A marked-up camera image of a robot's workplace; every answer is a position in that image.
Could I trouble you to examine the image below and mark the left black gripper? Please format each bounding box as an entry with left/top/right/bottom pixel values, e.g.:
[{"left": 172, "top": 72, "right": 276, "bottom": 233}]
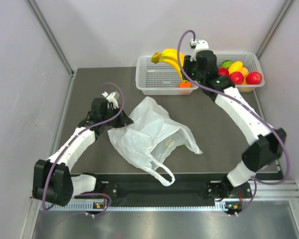
[{"left": 102, "top": 104, "right": 133, "bottom": 128}]

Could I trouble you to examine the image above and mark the orange tangerine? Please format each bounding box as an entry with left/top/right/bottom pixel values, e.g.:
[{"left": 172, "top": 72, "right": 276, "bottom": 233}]
[{"left": 178, "top": 80, "right": 192, "bottom": 88}]

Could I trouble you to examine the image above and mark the white plastic bag with fruit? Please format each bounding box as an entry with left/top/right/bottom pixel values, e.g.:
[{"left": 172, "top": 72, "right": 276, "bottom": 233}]
[{"left": 108, "top": 97, "right": 202, "bottom": 186}]

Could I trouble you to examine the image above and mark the yellow banana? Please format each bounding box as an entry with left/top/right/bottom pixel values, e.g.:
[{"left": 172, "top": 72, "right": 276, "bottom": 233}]
[{"left": 151, "top": 48, "right": 187, "bottom": 82}]

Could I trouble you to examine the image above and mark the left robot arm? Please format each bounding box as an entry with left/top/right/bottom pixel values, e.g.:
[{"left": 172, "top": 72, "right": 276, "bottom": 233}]
[{"left": 32, "top": 92, "right": 133, "bottom": 206}]

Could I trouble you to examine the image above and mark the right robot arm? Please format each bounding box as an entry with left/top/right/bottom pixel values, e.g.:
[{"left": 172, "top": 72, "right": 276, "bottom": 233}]
[{"left": 183, "top": 50, "right": 287, "bottom": 197}]

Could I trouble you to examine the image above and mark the orange fruit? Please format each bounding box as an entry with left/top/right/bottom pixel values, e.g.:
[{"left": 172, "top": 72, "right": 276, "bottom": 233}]
[{"left": 240, "top": 67, "right": 249, "bottom": 79}]

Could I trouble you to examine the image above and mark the white basket holding fruit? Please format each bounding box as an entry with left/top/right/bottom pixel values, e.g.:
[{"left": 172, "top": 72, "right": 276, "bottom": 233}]
[{"left": 213, "top": 51, "right": 265, "bottom": 93}]

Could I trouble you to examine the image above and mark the red apple middle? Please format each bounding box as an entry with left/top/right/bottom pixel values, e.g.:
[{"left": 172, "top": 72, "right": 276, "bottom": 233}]
[{"left": 218, "top": 67, "right": 229, "bottom": 76}]

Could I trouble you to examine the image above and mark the red apple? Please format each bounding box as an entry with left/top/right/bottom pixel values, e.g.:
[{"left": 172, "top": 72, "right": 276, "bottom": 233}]
[
  {"left": 246, "top": 72, "right": 263, "bottom": 85},
  {"left": 229, "top": 72, "right": 244, "bottom": 85},
  {"left": 218, "top": 67, "right": 229, "bottom": 76}
]

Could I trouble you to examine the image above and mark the green lime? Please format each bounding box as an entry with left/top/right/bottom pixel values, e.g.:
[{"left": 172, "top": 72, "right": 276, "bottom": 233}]
[{"left": 221, "top": 60, "right": 233, "bottom": 69}]

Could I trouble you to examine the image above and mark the empty white plastic basket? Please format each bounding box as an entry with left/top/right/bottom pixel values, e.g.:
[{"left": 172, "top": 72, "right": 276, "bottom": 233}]
[{"left": 135, "top": 55, "right": 198, "bottom": 96}]

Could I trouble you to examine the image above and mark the yellow mango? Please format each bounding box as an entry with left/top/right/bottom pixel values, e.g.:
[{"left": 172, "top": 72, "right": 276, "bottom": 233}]
[{"left": 228, "top": 61, "right": 244, "bottom": 75}]

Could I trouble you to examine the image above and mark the red apple front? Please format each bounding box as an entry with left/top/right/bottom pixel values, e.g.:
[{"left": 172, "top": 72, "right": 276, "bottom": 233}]
[{"left": 229, "top": 72, "right": 244, "bottom": 85}]

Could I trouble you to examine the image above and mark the red apple right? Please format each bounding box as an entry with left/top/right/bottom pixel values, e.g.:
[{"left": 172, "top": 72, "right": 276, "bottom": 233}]
[{"left": 246, "top": 72, "right": 263, "bottom": 85}]

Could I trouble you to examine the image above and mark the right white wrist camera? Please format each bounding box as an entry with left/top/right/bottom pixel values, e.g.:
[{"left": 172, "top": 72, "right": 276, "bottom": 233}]
[{"left": 189, "top": 39, "right": 209, "bottom": 61}]

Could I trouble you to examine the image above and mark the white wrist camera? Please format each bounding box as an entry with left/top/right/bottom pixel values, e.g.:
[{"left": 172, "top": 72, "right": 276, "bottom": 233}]
[
  {"left": 102, "top": 91, "right": 120, "bottom": 109},
  {"left": 189, "top": 39, "right": 209, "bottom": 61}
]

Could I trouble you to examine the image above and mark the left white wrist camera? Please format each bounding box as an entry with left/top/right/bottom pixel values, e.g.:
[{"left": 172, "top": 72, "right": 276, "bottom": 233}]
[{"left": 102, "top": 91, "right": 120, "bottom": 109}]

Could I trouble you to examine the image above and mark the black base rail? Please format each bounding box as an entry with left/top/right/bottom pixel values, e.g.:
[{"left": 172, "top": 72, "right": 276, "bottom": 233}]
[{"left": 83, "top": 173, "right": 252, "bottom": 207}]

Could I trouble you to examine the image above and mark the grey slotted cable duct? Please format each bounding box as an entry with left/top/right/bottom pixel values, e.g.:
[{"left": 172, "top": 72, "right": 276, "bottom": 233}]
[{"left": 50, "top": 200, "right": 240, "bottom": 212}]

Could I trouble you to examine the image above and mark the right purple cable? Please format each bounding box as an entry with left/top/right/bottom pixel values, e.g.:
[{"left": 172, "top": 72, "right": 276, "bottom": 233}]
[{"left": 177, "top": 30, "right": 292, "bottom": 216}]

